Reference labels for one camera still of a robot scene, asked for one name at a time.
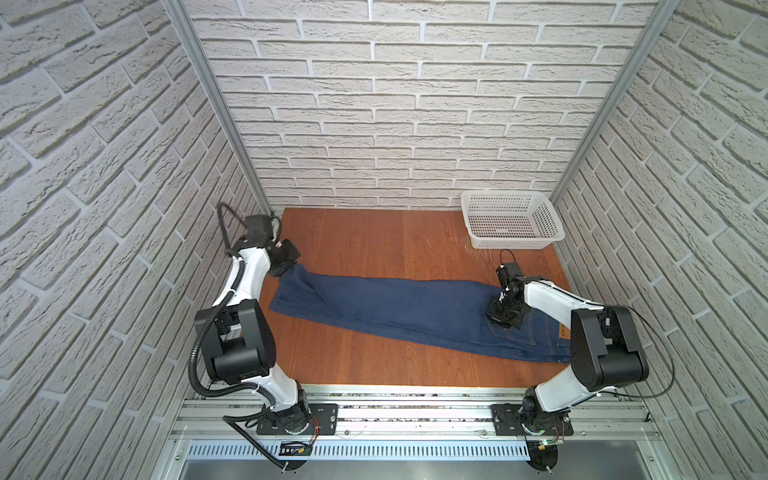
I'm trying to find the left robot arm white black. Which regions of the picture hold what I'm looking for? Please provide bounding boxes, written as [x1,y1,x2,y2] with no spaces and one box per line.
[187,204,312,435]

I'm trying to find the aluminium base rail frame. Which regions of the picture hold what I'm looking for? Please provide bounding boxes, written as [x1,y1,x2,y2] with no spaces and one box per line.
[150,385,682,479]

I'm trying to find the white plastic laundry basket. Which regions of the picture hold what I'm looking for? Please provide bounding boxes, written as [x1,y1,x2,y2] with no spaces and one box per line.
[460,190,565,250]

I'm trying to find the left aluminium corner post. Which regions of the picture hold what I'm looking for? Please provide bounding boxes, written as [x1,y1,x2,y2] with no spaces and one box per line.
[164,0,275,216]

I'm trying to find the blue denim trousers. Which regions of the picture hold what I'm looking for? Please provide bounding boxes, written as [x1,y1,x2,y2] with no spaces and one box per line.
[270,265,570,364]

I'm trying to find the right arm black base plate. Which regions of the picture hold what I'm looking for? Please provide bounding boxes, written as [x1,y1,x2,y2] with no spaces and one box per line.
[490,403,574,438]

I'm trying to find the right aluminium corner post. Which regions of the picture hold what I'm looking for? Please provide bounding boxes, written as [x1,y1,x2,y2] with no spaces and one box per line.
[549,0,681,204]

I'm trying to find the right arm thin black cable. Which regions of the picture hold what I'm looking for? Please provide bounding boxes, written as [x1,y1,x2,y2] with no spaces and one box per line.
[499,249,677,401]

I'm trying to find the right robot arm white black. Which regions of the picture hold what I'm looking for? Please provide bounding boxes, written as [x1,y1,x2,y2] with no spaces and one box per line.
[486,263,650,436]

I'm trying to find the aluminium corner post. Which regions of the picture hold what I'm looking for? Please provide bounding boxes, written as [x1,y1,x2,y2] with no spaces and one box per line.
[549,0,681,204]
[164,0,275,216]

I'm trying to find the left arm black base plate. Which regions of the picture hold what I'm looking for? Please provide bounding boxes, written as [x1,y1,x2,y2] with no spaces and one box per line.
[256,403,339,436]

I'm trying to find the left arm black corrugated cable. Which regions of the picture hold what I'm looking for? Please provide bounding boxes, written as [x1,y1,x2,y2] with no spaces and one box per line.
[187,202,289,472]

